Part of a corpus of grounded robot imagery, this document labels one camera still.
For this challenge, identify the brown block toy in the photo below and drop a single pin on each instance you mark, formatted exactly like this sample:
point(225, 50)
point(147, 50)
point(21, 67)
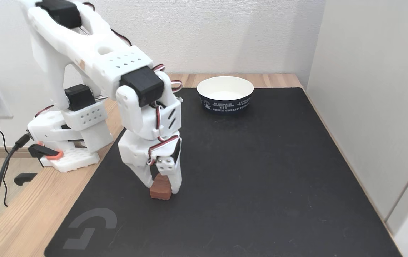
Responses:
point(160, 188)

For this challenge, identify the white and navy paper bowl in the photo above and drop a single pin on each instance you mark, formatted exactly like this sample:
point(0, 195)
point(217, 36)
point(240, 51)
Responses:
point(225, 89)

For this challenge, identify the black desk mat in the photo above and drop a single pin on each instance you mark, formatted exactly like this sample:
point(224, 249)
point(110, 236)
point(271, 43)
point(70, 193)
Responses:
point(261, 178)

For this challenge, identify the black and orange clamp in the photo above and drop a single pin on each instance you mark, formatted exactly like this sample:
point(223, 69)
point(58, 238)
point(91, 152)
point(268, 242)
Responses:
point(45, 151)

